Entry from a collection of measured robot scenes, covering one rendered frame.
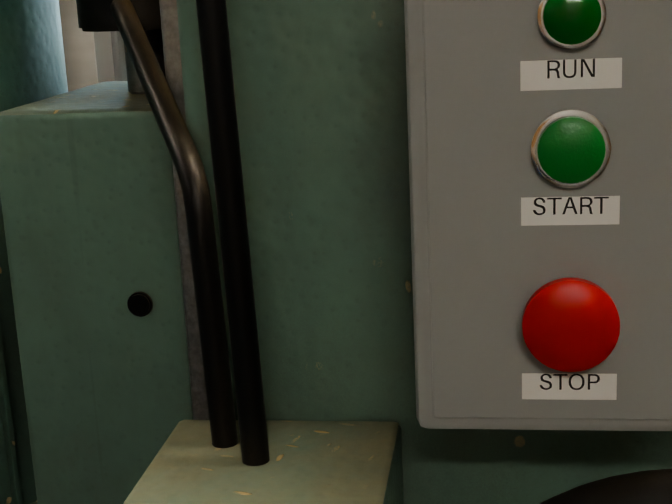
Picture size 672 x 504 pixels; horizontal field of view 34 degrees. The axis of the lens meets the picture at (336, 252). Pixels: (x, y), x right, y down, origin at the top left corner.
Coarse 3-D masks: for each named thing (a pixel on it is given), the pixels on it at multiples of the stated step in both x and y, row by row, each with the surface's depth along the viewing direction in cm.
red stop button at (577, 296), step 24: (552, 288) 34; (576, 288) 34; (600, 288) 34; (528, 312) 35; (552, 312) 34; (576, 312) 34; (600, 312) 34; (528, 336) 35; (552, 336) 34; (576, 336) 34; (600, 336) 34; (552, 360) 35; (576, 360) 35; (600, 360) 35
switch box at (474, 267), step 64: (448, 0) 33; (512, 0) 33; (640, 0) 33; (448, 64) 34; (512, 64) 34; (640, 64) 33; (448, 128) 34; (512, 128) 34; (640, 128) 34; (448, 192) 35; (512, 192) 35; (576, 192) 34; (640, 192) 34; (448, 256) 35; (512, 256) 35; (576, 256) 35; (640, 256) 34; (448, 320) 36; (512, 320) 36; (640, 320) 35; (448, 384) 36; (512, 384) 36; (640, 384) 36
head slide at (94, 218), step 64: (128, 64) 52; (0, 128) 47; (64, 128) 47; (128, 128) 46; (0, 192) 48; (64, 192) 47; (128, 192) 47; (64, 256) 48; (128, 256) 48; (64, 320) 49; (128, 320) 48; (64, 384) 50; (128, 384) 49; (64, 448) 50; (128, 448) 50
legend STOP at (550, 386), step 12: (528, 384) 36; (540, 384) 36; (552, 384) 36; (564, 384) 36; (576, 384) 36; (588, 384) 36; (600, 384) 36; (612, 384) 36; (528, 396) 36; (540, 396) 36; (552, 396) 36; (564, 396) 36; (576, 396) 36; (588, 396) 36; (600, 396) 36; (612, 396) 36
